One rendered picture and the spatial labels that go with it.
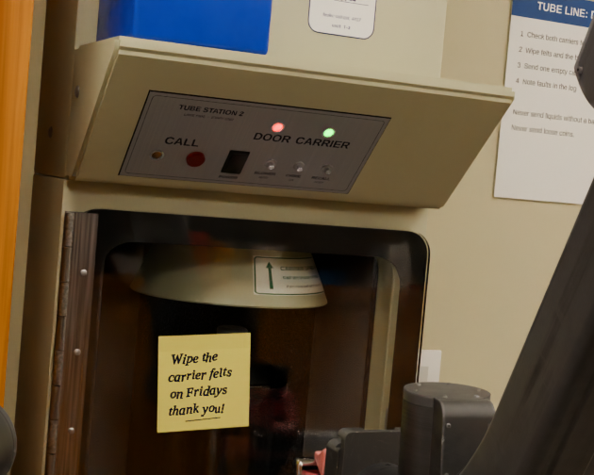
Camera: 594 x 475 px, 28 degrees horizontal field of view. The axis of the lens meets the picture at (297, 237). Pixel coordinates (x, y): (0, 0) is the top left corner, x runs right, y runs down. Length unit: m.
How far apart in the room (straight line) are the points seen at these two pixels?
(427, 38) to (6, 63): 0.39
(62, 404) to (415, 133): 0.34
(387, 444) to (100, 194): 0.29
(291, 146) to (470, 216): 0.70
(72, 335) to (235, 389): 0.14
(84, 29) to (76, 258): 0.17
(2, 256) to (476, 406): 0.33
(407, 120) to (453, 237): 0.66
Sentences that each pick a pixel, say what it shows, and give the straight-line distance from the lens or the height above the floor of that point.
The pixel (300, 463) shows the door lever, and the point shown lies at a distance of 0.94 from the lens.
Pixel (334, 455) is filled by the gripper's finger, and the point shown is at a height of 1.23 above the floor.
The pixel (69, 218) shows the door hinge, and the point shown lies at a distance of 0.90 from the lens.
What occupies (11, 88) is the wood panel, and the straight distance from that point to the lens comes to 0.81.
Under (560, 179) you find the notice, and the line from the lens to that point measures 1.64.
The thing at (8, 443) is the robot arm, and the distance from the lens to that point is 0.64.
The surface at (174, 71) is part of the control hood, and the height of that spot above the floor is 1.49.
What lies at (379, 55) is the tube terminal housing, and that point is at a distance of 1.01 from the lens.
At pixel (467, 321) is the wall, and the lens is 1.58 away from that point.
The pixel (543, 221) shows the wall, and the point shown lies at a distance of 1.64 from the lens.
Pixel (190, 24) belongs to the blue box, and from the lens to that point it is 0.83.
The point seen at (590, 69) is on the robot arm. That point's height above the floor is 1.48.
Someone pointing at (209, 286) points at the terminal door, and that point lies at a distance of 0.93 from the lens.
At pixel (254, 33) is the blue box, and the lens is 0.84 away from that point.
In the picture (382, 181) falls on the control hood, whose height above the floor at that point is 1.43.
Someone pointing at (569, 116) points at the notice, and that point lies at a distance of 1.65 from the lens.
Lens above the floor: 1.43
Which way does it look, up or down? 3 degrees down
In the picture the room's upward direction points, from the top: 5 degrees clockwise
